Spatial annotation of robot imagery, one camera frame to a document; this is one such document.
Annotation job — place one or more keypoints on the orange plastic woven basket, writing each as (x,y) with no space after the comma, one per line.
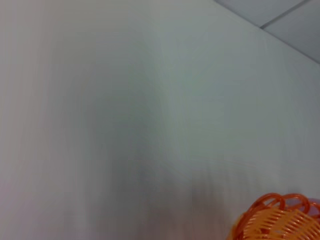
(280,222)

